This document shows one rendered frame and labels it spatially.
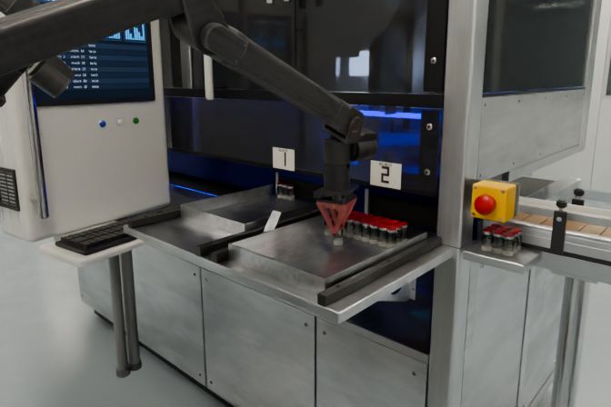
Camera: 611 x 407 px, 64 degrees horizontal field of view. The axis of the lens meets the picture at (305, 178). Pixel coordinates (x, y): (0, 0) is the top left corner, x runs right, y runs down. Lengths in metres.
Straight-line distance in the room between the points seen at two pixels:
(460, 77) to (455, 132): 0.11
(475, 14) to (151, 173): 1.13
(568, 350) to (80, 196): 1.33
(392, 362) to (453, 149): 0.57
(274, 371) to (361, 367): 0.37
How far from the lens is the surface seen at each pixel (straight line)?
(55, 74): 1.09
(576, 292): 1.22
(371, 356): 1.36
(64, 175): 1.55
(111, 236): 1.42
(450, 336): 1.20
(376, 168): 1.18
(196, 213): 1.28
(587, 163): 5.75
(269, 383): 1.72
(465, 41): 1.06
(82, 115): 1.56
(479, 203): 1.03
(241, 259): 0.99
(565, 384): 1.32
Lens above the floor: 1.25
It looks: 12 degrees down
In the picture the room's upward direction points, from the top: straight up
